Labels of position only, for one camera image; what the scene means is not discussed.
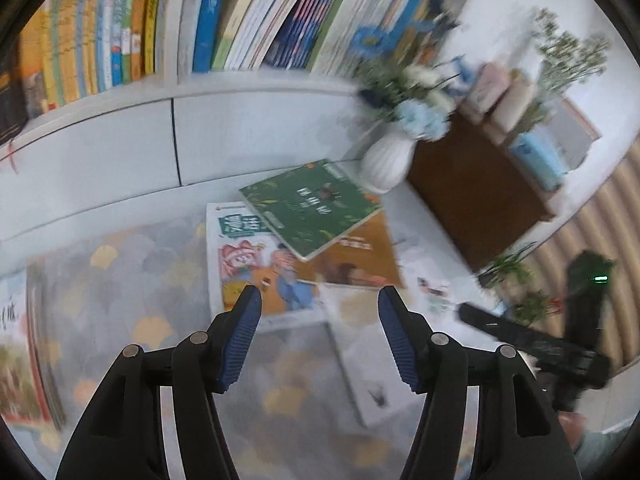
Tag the person's right hand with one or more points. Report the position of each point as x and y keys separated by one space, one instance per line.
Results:
x=572 y=432

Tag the row of white blue books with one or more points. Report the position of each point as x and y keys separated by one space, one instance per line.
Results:
x=280 y=10

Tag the white printed sheet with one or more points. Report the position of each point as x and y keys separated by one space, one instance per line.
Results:
x=435 y=292

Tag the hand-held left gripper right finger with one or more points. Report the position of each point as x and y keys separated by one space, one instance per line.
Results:
x=397 y=340

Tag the white ribbed vase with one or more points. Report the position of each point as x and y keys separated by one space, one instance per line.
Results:
x=387 y=165

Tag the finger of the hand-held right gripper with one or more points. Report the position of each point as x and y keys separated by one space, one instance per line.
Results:
x=495 y=327

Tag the cream cylinder container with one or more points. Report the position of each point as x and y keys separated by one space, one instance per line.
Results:
x=515 y=102

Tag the pale pink container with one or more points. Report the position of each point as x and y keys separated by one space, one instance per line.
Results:
x=485 y=85

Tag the small green potted plant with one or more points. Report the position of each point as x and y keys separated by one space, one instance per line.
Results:
x=535 y=307
x=505 y=267

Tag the dark green leaf cover book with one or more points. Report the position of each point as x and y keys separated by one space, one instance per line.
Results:
x=310 y=205

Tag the light blue tissue pack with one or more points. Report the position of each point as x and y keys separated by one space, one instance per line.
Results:
x=537 y=160

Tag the colourful cartoon cover book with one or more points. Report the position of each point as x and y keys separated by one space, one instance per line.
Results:
x=240 y=260

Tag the brown wooden cabinet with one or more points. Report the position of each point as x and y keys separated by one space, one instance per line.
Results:
x=475 y=200

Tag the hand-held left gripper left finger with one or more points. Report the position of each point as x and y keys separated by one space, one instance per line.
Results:
x=245 y=340

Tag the row of yellow orange books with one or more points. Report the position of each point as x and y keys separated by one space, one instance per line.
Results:
x=75 y=35

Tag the dried baby's breath bunch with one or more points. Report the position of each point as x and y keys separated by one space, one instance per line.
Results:
x=565 y=55

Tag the white beetle cover book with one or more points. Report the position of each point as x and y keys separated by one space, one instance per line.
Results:
x=365 y=372

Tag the orange brown cover book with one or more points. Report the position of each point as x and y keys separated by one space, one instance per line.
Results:
x=370 y=260

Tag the white bookcase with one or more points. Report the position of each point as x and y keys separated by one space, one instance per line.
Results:
x=100 y=150

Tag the grey scallop pattern table mat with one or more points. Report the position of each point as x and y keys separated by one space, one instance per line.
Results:
x=150 y=285

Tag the grey board brown frame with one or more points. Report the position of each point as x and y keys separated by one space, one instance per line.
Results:
x=575 y=135

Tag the blue white flower bouquet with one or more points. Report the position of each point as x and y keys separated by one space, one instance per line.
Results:
x=420 y=115

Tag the striped beige rug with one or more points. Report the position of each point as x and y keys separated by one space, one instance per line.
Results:
x=590 y=225

